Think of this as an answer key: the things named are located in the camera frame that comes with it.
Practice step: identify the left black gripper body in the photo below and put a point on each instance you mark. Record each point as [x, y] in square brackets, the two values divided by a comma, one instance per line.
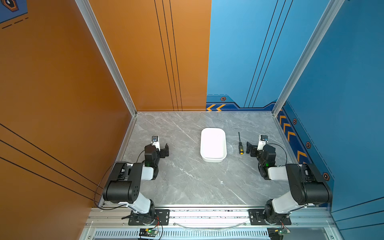
[160, 151]

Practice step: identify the aluminium frame post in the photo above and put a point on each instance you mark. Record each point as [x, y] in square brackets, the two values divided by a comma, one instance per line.
[328, 16]
[101, 42]

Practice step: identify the left aluminium frame post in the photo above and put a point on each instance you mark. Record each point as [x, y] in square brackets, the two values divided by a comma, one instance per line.
[101, 42]

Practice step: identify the right green circuit board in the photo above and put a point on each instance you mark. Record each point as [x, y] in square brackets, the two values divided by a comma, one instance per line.
[278, 234]

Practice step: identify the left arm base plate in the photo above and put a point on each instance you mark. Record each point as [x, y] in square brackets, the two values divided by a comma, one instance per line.
[161, 216]

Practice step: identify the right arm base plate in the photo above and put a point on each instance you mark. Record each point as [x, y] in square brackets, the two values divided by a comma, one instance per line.
[260, 217]

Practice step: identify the green circuit board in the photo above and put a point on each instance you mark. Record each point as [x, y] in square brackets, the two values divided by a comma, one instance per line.
[278, 234]
[148, 234]

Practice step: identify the white plastic bin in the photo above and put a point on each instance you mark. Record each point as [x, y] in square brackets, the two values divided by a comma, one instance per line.
[213, 147]

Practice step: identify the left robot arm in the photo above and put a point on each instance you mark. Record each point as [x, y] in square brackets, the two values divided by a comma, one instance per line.
[124, 182]

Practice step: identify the black yellow screwdriver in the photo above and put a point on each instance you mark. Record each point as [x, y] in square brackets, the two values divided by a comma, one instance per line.
[241, 149]

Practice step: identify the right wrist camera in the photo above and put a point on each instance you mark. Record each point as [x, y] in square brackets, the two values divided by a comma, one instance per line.
[263, 140]

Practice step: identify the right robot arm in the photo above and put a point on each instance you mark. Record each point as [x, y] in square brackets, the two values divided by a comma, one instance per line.
[307, 186]

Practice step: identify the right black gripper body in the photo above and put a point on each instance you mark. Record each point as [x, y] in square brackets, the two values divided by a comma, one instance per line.
[255, 151]

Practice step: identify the left green circuit board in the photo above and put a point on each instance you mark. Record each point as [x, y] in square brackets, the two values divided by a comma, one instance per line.
[148, 234]

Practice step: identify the right aluminium frame post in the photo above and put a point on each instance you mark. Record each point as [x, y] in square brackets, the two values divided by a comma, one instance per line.
[328, 16]

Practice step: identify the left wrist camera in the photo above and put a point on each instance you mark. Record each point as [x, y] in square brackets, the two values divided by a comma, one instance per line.
[155, 142]

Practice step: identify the aluminium front rail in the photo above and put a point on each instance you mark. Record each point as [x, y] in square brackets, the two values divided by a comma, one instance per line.
[211, 216]

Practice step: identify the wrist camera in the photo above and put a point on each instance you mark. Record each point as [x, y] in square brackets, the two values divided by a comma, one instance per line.
[263, 140]
[155, 142]

